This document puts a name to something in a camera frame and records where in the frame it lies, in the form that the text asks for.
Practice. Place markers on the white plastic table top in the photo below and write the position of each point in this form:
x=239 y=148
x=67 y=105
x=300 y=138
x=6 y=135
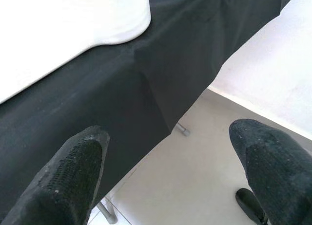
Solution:
x=61 y=27

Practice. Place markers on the black left robot foot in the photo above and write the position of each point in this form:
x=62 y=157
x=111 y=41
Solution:
x=251 y=205

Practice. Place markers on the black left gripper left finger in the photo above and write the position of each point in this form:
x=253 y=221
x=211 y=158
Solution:
x=61 y=181

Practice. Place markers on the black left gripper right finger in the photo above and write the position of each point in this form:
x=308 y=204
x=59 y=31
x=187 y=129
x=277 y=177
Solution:
x=275 y=166

